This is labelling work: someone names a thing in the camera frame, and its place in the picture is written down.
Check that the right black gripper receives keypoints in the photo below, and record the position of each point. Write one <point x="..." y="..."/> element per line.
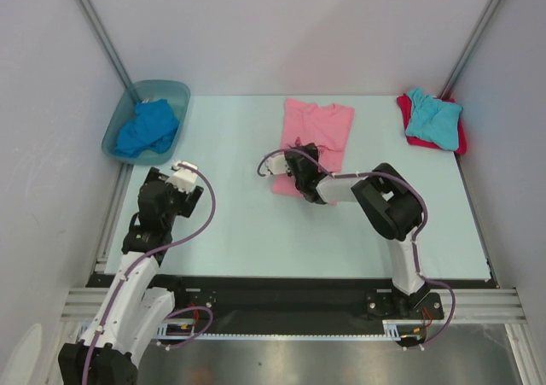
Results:
<point x="299" y="163"/>

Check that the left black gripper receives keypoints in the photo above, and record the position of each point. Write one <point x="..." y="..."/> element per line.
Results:
<point x="187" y="201"/>

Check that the pink t shirt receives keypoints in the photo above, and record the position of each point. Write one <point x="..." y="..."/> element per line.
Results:
<point x="328" y="127"/>

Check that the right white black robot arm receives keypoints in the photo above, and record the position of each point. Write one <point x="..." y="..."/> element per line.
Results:
<point x="393" y="208"/>

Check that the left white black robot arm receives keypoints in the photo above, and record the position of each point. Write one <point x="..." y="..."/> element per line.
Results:
<point x="137" y="302"/>

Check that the blue crumpled t shirt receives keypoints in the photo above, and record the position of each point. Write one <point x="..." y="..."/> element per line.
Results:
<point x="153" y="127"/>

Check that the red folded t shirt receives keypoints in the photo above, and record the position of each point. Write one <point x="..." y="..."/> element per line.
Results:
<point x="405" y="105"/>

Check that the teal plastic bin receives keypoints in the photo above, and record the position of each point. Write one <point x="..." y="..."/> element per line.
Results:
<point x="176" y="93"/>

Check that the teal folded t shirt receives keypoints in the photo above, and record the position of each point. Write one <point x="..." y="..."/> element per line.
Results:
<point x="433" y="120"/>

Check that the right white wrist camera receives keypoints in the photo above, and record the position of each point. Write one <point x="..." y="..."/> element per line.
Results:
<point x="273" y="165"/>

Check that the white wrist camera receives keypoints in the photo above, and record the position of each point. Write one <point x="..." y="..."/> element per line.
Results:
<point x="184" y="176"/>
<point x="273" y="165"/>

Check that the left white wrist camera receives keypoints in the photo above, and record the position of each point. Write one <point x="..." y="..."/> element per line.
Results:
<point x="184" y="176"/>

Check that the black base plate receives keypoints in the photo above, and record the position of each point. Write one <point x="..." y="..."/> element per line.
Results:
<point x="298" y="306"/>

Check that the left slotted cable duct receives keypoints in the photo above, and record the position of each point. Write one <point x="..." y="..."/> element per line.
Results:
<point x="163" y="332"/>

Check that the slotted cable duct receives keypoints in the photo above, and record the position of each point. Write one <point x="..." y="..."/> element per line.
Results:
<point x="163" y="332"/>
<point x="406" y="329"/>

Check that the right slotted cable duct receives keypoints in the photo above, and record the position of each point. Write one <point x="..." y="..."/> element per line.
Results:
<point x="406" y="329"/>

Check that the front aluminium rail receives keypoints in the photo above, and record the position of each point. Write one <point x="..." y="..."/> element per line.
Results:
<point x="473" y="306"/>

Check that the left aluminium corner post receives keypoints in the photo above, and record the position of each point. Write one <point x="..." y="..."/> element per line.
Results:
<point x="94" y="21"/>

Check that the aluminium corner post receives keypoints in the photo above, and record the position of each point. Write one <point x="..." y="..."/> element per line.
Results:
<point x="484" y="21"/>
<point x="94" y="21"/>

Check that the right aluminium corner post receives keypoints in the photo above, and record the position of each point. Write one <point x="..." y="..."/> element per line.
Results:
<point x="484" y="21"/>

